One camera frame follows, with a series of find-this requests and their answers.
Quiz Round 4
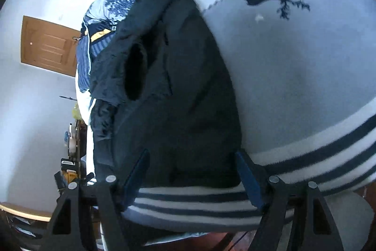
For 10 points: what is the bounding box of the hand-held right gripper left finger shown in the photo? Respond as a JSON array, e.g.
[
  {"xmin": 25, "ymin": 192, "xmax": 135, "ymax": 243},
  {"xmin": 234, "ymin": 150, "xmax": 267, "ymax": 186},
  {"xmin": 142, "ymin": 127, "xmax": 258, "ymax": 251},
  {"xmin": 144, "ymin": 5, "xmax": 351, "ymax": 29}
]
[{"xmin": 36, "ymin": 149, "xmax": 151, "ymax": 251}]

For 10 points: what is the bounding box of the deer print striped blanket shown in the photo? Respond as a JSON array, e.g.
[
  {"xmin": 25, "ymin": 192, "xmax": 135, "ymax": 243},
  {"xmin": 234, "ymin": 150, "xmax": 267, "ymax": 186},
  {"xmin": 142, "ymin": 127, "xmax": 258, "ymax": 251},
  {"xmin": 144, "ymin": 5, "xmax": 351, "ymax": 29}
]
[{"xmin": 123, "ymin": 0, "xmax": 376, "ymax": 237}]

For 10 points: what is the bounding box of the white round object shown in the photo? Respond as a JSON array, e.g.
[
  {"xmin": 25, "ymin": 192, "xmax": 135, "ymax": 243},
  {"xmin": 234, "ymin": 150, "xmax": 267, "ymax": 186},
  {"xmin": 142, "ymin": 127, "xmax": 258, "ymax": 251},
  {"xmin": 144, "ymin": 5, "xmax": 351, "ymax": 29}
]
[{"xmin": 325, "ymin": 191, "xmax": 373, "ymax": 251}]

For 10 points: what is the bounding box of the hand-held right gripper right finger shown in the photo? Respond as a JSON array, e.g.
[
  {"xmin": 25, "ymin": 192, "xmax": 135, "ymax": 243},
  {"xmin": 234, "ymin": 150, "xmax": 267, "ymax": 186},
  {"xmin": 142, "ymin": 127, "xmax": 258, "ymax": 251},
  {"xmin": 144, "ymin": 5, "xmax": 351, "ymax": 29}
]
[{"xmin": 235, "ymin": 150, "xmax": 345, "ymax": 251}]

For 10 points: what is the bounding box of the wooden door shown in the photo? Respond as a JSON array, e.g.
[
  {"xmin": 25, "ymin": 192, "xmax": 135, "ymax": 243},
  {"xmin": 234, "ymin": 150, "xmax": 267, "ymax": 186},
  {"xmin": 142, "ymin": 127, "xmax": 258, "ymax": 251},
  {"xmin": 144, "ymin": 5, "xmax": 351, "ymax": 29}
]
[{"xmin": 20, "ymin": 15, "xmax": 81, "ymax": 77}]

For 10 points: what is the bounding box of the curved wooden rail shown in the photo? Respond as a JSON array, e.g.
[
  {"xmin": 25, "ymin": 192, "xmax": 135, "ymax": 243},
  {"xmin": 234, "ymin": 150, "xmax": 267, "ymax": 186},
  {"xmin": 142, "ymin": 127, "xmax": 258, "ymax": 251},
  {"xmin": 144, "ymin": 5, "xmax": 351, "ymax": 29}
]
[{"xmin": 0, "ymin": 201, "xmax": 53, "ymax": 223}]

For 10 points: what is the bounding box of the dark puffer jacket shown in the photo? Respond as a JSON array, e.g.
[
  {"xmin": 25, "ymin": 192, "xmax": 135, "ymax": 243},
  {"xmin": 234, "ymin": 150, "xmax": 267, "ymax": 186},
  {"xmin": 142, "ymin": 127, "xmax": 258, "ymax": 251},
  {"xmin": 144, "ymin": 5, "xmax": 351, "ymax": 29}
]
[{"xmin": 88, "ymin": 0, "xmax": 246, "ymax": 190}]

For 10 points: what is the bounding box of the cluttered shelf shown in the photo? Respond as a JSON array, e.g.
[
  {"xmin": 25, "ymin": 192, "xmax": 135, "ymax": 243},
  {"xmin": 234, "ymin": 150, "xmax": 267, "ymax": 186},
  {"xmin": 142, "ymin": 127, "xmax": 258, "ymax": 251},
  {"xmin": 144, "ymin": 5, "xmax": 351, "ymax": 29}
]
[{"xmin": 54, "ymin": 120, "xmax": 89, "ymax": 195}]

